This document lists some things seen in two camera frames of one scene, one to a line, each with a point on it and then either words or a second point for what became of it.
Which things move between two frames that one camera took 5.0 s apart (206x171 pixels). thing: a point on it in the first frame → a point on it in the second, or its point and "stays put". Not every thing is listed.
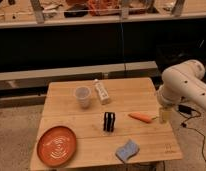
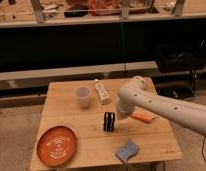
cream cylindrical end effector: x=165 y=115 → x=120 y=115
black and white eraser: x=109 y=121 stays put
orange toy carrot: x=142 y=117 stays put
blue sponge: x=129 y=149 stays put
